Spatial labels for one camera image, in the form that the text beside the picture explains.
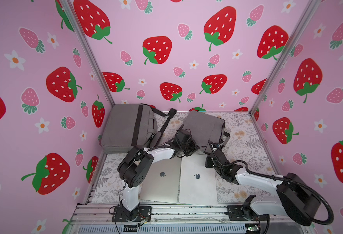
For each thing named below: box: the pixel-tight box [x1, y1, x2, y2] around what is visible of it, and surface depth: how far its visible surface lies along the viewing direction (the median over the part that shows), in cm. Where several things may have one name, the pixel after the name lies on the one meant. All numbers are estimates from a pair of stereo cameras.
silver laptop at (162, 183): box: [139, 156, 182, 204], surface depth 87 cm
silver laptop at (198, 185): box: [179, 154, 218, 206], surface depth 84 cm
